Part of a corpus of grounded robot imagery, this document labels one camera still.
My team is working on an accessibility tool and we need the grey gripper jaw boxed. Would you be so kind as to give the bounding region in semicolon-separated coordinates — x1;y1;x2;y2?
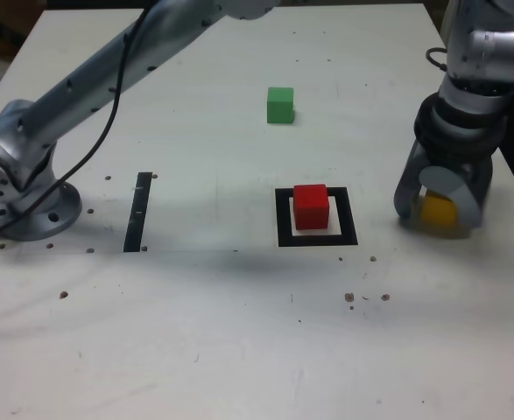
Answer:
392;139;429;221
418;157;495;230

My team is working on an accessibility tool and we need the yellow cube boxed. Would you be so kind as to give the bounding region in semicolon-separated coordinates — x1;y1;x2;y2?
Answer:
419;189;460;229

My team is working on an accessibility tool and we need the red cube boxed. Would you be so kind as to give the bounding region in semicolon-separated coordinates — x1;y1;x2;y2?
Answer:
292;184;331;232

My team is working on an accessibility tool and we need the green cube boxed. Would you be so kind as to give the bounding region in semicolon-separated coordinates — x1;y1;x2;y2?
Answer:
265;86;296;125

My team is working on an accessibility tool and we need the black tape square outline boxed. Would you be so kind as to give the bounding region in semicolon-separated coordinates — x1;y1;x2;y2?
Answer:
274;186;359;249

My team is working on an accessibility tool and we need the black tape strip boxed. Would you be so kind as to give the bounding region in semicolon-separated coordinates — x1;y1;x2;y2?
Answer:
123;171;153;254

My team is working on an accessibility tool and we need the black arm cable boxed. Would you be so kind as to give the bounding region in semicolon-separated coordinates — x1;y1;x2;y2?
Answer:
0;6;451;245

